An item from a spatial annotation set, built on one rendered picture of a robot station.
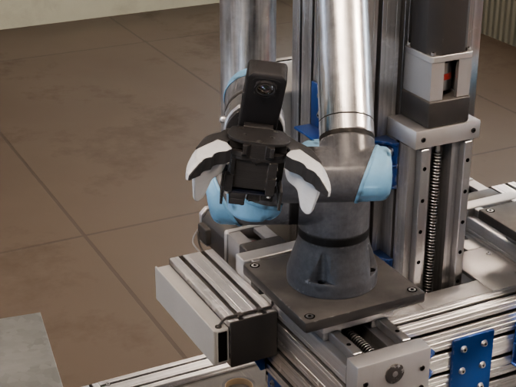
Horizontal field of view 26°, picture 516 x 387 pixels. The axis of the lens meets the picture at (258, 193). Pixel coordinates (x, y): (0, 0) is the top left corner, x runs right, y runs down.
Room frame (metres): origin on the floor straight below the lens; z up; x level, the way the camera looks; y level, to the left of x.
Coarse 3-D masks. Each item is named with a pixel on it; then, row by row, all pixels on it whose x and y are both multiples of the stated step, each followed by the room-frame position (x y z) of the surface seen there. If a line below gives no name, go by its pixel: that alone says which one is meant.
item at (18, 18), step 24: (0, 0) 6.88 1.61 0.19; (24, 0) 6.95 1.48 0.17; (48, 0) 7.02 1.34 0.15; (72, 0) 7.09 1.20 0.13; (96, 0) 7.17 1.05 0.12; (120, 0) 7.24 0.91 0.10; (144, 0) 7.32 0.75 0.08; (168, 0) 7.39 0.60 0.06; (192, 0) 7.47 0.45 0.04; (216, 0) 7.55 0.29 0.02; (0, 24) 6.88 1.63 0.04; (24, 24) 6.95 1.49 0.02
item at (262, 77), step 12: (252, 60) 1.20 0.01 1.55; (252, 72) 1.18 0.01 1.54; (264, 72) 1.18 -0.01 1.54; (276, 72) 1.18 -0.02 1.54; (252, 84) 1.19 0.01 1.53; (264, 84) 1.18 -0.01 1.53; (276, 84) 1.18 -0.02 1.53; (252, 96) 1.20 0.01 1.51; (264, 96) 1.19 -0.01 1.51; (276, 96) 1.19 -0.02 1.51; (240, 108) 1.22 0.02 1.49; (252, 108) 1.21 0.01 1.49; (264, 108) 1.21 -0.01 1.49; (276, 108) 1.20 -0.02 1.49; (240, 120) 1.22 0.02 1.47; (252, 120) 1.22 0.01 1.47; (264, 120) 1.22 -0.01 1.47; (276, 120) 1.22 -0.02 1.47
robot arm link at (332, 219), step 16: (304, 144) 1.65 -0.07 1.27; (320, 208) 1.58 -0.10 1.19; (336, 208) 1.58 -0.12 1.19; (352, 208) 1.59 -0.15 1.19; (368, 208) 1.62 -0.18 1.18; (304, 224) 1.61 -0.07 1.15; (320, 224) 1.59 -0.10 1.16; (336, 224) 1.58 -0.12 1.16; (352, 224) 1.59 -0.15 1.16; (368, 224) 1.62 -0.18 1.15
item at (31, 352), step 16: (0, 320) 1.48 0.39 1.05; (16, 320) 1.48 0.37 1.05; (32, 320) 1.48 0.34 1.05; (0, 336) 1.44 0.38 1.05; (16, 336) 1.44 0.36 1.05; (32, 336) 1.44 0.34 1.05; (0, 352) 1.39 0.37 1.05; (16, 352) 1.39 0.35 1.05; (32, 352) 1.39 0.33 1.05; (48, 352) 1.39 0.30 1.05; (0, 368) 1.35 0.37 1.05; (16, 368) 1.35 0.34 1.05; (32, 368) 1.35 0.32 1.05; (48, 368) 1.35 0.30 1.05; (0, 384) 1.31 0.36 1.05; (16, 384) 1.31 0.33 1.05; (32, 384) 1.31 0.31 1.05; (48, 384) 1.31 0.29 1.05
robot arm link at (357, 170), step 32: (320, 0) 1.53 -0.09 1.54; (352, 0) 1.52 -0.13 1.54; (320, 32) 1.50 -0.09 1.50; (352, 32) 1.48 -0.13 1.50; (320, 64) 1.47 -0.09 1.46; (352, 64) 1.45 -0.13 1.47; (320, 96) 1.44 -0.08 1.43; (352, 96) 1.42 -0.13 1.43; (320, 128) 1.41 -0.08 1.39; (352, 128) 1.39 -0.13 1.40; (352, 160) 1.35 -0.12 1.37; (384, 160) 1.36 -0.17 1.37; (352, 192) 1.34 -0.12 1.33; (384, 192) 1.35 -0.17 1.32
